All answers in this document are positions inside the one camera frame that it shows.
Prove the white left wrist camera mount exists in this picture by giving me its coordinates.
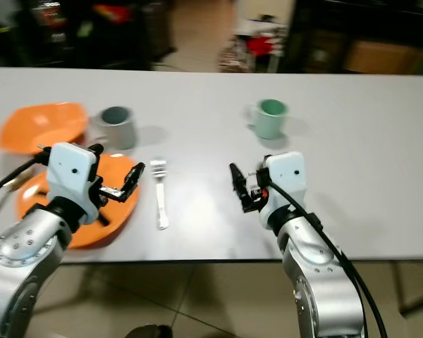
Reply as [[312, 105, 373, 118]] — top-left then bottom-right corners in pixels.
[[47, 142, 100, 206]]

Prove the brown cardboard box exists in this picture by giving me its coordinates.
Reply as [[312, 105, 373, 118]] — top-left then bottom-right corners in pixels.
[[345, 40, 417, 75]]

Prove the black shelf unit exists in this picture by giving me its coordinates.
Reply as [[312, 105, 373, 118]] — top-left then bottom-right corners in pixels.
[[21, 0, 174, 71]]

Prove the orange plastic bowl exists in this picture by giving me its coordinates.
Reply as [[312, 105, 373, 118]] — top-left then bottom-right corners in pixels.
[[0, 102, 90, 155]]

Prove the grey mug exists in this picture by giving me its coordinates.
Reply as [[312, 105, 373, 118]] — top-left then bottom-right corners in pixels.
[[94, 106, 137, 151]]

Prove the red cloth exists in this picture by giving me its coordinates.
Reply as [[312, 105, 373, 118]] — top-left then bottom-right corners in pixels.
[[246, 37, 276, 58]]

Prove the patterned bag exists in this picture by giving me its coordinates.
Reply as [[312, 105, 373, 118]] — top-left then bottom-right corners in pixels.
[[216, 39, 247, 72]]

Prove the silver metal fork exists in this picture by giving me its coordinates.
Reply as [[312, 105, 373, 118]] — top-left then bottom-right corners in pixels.
[[149, 158, 171, 231]]

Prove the white rack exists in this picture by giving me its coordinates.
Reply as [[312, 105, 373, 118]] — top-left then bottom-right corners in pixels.
[[233, 17, 284, 73]]

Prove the black cabinet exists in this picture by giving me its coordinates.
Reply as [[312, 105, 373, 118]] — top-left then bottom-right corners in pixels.
[[281, 0, 423, 75]]

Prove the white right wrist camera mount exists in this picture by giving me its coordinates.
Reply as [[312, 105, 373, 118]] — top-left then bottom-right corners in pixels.
[[263, 151, 306, 214]]

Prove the green mug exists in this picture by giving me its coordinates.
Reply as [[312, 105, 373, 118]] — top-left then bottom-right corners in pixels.
[[246, 99, 289, 141]]

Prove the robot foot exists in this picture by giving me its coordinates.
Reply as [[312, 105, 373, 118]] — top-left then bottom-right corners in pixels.
[[125, 324, 174, 338]]

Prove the orange oval plate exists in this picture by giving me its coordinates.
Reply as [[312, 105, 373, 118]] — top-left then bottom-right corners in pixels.
[[16, 153, 141, 249]]

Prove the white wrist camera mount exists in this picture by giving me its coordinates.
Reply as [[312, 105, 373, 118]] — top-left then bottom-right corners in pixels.
[[47, 142, 100, 206], [263, 151, 306, 214]]

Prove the black table leg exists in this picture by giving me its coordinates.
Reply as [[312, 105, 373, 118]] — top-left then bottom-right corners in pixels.
[[400, 282, 423, 315]]

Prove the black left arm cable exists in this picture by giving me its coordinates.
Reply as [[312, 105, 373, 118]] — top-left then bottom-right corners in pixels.
[[0, 146, 55, 200]]

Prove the short black tape strip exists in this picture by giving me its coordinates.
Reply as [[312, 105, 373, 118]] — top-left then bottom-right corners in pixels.
[[94, 210, 116, 228]]

